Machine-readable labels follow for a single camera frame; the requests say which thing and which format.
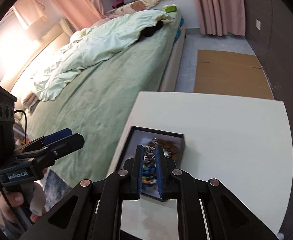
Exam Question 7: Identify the black jewelry box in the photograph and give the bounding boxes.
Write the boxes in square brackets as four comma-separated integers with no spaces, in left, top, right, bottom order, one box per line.
[122,126,186,202]

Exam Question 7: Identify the pink pleated curtain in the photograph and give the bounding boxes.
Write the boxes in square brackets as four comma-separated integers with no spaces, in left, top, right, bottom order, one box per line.
[188,0,247,37]

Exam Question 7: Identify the brown bead bracelet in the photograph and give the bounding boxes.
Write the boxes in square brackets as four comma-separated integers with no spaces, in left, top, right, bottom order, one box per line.
[146,140,180,161]

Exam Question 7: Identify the brown cardboard sheet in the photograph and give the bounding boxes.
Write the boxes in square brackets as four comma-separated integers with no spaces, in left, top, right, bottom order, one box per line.
[193,49,274,100]

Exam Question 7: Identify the black cable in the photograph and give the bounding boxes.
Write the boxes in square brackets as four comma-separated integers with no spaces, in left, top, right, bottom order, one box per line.
[13,109,29,142]

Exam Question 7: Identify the bed with green sheet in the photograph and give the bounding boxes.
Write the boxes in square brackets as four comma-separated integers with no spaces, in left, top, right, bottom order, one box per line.
[10,10,187,188]

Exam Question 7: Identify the person's left hand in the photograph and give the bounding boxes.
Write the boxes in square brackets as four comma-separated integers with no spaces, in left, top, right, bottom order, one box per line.
[0,180,47,240]

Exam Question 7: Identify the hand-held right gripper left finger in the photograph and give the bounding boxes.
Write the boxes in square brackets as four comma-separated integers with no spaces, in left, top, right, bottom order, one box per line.
[19,144,145,240]

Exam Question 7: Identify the blue beaded ornament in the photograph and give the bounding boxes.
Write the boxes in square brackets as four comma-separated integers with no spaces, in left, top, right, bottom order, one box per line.
[143,160,159,187]

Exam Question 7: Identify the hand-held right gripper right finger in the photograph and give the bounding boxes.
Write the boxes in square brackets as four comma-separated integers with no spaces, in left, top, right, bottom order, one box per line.
[156,145,279,240]

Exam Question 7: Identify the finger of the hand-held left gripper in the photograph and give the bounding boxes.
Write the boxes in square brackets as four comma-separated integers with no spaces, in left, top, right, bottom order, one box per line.
[18,128,72,153]
[15,133,85,167]

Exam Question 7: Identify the cream patterned quilt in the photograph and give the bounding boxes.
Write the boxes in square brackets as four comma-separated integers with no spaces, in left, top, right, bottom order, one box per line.
[105,0,194,19]

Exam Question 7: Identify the grey patterned pants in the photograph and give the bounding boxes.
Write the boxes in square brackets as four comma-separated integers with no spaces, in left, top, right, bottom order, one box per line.
[44,169,73,207]

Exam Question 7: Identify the black cloth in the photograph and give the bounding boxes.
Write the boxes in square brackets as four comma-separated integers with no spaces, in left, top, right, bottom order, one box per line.
[139,21,163,42]

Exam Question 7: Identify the blue cloth piece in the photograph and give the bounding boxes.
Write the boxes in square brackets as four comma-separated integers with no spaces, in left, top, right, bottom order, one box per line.
[175,17,185,41]

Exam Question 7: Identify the light green duvet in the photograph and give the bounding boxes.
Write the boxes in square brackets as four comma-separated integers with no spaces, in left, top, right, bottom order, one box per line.
[32,9,175,102]

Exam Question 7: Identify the green packet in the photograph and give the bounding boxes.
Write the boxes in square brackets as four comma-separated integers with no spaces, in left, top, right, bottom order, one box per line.
[161,4,178,14]

